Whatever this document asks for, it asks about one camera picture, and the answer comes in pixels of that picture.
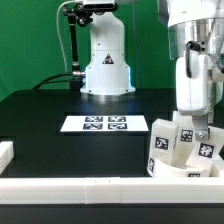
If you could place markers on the white round stool seat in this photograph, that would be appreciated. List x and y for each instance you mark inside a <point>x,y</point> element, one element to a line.
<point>158,169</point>

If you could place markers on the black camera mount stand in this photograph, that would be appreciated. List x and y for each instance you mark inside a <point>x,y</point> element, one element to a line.
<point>76,16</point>

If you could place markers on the white marker tag sheet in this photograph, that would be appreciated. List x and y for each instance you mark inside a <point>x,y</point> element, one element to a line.
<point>135,123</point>

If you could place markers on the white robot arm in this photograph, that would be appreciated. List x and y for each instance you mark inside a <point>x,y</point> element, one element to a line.
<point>196,43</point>

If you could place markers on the white U-shaped fence wall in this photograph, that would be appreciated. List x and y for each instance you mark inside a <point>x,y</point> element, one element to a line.
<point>104,190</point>

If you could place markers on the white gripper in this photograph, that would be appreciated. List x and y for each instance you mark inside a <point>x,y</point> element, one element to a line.
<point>197,95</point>

